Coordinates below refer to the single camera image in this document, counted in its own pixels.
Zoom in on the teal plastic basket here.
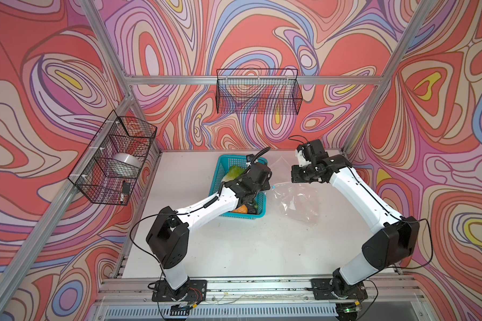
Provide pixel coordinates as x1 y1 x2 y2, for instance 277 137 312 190
208 154 269 220

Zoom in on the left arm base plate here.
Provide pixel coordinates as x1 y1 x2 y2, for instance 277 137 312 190
148 279 208 302

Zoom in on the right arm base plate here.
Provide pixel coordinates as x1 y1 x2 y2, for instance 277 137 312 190
310 278 368 301

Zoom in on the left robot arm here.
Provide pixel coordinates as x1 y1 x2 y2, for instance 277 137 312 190
146 162 272 292

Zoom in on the clear zip top bag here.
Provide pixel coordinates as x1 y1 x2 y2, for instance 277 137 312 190
266 156 322 225

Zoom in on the black wire basket left wall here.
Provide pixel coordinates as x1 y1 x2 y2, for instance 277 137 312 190
68 111 157 206

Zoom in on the orange carrot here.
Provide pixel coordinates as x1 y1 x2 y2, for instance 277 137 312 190
232 205 248 214

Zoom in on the white roll in basket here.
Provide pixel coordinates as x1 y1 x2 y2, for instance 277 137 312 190
111 153 142 179

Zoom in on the black wire basket wall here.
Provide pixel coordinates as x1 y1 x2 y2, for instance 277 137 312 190
68 111 157 206
216 67 303 115

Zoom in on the black wire basket back wall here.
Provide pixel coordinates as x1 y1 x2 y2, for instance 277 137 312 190
216 67 303 115

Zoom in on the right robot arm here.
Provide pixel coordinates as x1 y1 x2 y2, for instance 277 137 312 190
291 140 420 292

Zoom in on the green lettuce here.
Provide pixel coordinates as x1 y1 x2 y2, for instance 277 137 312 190
221 165 245 183

